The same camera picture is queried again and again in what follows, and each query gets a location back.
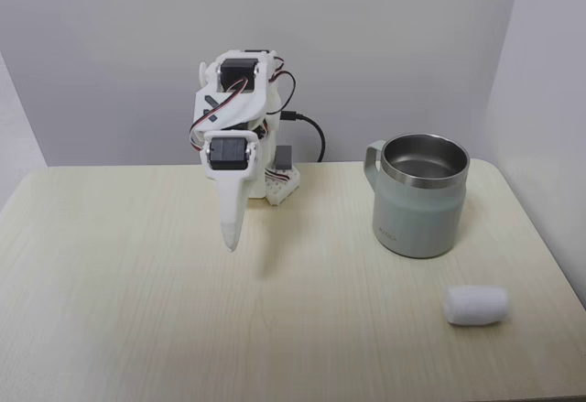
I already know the grey table clamp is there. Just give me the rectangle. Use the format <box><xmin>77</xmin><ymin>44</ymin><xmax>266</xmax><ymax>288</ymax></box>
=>
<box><xmin>275</xmin><ymin>145</ymin><xmax>295</xmax><ymax>169</ymax></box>

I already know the white cotton dressing roll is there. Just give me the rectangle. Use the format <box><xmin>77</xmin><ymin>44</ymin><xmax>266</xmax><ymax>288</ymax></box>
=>
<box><xmin>441</xmin><ymin>284</ymin><xmax>510</xmax><ymax>327</ymax></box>

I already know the black usb cable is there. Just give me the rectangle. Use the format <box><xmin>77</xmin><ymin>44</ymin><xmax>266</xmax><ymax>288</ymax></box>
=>
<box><xmin>281</xmin><ymin>110</ymin><xmax>327</xmax><ymax>164</ymax></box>

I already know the red black servo wire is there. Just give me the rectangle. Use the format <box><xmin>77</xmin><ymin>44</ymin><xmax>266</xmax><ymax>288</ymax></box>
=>
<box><xmin>189</xmin><ymin>70</ymin><xmax>297</xmax><ymax>154</ymax></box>

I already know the pale green steel mug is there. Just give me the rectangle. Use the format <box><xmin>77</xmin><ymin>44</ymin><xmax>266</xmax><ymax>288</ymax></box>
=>
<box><xmin>364</xmin><ymin>133</ymin><xmax>470</xmax><ymax>259</ymax></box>

